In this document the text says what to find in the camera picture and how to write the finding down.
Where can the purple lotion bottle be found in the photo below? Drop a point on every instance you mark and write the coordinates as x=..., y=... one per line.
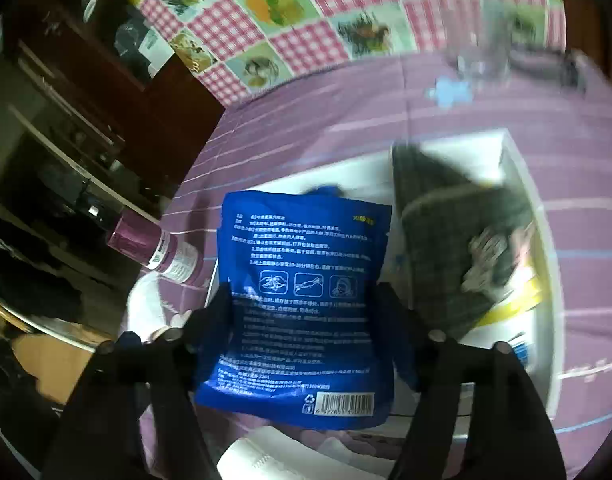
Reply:
x=151, y=247

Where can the white cloth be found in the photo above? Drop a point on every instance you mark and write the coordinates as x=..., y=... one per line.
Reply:
x=151, y=305

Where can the yellow white packet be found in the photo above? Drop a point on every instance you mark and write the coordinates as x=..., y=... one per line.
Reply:
x=511, y=310

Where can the clear drinking glass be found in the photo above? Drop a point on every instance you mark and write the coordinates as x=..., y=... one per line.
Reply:
x=481, y=45

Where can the pink checked printed cloth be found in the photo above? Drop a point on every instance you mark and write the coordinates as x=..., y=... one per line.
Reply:
x=311, y=10

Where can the green plaid fabric pouch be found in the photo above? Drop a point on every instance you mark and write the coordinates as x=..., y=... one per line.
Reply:
x=436, y=240

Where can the white storage box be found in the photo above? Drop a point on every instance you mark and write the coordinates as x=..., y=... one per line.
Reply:
x=528, y=200

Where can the black flat device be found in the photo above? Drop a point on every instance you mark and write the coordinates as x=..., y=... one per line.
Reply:
x=556, y=67

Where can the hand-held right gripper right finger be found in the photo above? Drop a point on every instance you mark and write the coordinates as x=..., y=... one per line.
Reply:
x=403, y=330

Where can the pale printed bag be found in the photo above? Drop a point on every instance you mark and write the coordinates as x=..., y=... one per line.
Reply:
x=141, y=45

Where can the white toilet paper roll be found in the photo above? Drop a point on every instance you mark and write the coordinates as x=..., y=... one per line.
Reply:
x=256, y=460

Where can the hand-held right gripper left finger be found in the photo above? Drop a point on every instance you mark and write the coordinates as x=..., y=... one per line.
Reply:
x=213, y=325

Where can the purple striped tablecloth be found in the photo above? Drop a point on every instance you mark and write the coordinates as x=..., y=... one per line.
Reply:
x=336, y=110

